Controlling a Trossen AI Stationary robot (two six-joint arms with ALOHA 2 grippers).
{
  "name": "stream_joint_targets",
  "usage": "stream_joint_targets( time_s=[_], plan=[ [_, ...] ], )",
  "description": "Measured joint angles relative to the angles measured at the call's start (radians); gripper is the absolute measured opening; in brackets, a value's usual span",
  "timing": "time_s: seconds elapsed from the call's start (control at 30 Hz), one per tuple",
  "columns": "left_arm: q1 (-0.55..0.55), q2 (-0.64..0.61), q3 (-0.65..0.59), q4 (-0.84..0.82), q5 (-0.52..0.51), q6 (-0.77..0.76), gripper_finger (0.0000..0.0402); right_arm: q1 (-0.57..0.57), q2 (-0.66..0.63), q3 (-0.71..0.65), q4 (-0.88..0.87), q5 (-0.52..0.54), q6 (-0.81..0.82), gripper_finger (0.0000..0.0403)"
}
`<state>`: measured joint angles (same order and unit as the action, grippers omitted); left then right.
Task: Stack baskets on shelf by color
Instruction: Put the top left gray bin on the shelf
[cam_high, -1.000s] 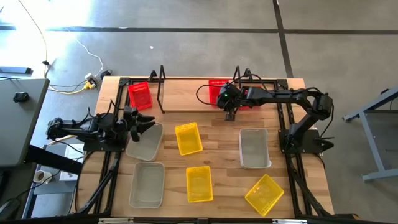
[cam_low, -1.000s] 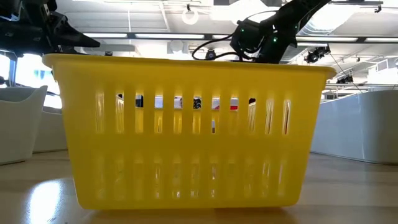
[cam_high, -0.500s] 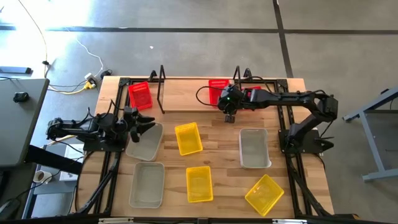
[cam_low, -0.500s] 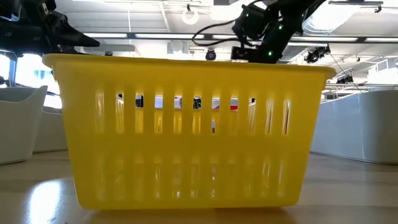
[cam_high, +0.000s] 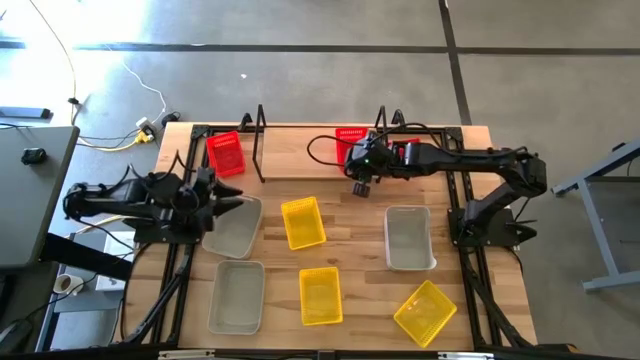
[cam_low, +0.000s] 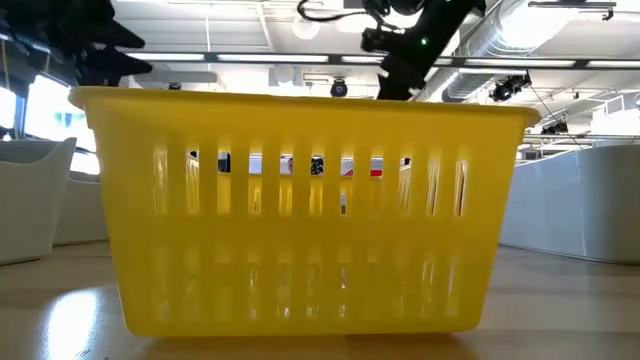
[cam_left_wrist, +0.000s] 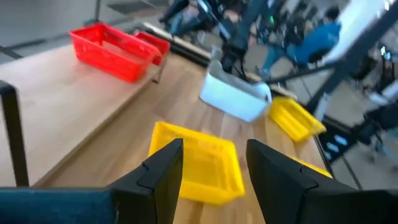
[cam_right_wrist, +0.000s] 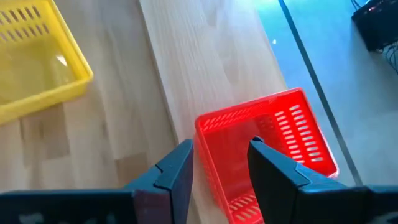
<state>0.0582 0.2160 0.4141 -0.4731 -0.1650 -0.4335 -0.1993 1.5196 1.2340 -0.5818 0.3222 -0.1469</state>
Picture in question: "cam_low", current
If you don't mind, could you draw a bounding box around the black ceiling spotlight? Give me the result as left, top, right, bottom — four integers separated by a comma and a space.
539, 119, 570, 136
488, 73, 533, 104

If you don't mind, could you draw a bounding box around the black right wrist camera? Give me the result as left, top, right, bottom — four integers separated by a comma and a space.
359, 27, 404, 55

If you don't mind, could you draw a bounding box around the yellow slotted plastic basket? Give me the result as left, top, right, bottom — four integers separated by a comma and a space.
68, 85, 543, 339

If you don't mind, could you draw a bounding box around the silver ventilation duct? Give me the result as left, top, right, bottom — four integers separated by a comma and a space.
417, 0, 571, 104

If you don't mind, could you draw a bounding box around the black ceiling rail fixture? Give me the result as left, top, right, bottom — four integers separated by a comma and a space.
528, 0, 617, 22

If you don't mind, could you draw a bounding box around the overhead light bar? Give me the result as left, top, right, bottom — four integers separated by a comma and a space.
124, 51, 640, 70

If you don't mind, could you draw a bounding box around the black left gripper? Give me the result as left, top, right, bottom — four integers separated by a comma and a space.
0, 0, 154, 87

